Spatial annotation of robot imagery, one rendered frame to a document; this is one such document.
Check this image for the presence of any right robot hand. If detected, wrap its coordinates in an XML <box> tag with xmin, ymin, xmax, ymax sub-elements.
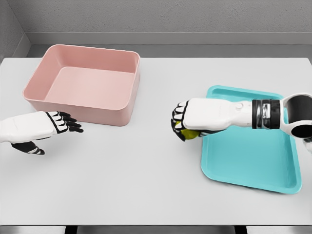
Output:
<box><xmin>171</xmin><ymin>97</ymin><xmax>232</xmax><ymax>142</ymax></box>

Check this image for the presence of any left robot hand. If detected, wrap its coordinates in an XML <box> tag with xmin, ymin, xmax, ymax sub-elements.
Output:
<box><xmin>0</xmin><ymin>111</ymin><xmax>84</xmax><ymax>156</ymax></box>

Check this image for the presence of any yellow-green tennis ball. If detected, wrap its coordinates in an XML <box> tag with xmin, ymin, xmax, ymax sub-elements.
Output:
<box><xmin>175</xmin><ymin>121</ymin><xmax>201</xmax><ymax>141</ymax></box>

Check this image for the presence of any blue tray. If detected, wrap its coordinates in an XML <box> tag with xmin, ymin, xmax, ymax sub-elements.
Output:
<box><xmin>200</xmin><ymin>85</ymin><xmax>302</xmax><ymax>195</ymax></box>

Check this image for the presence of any pink basket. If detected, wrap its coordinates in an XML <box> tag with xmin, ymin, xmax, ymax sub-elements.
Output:
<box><xmin>22</xmin><ymin>44</ymin><xmax>141</xmax><ymax>127</ymax></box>

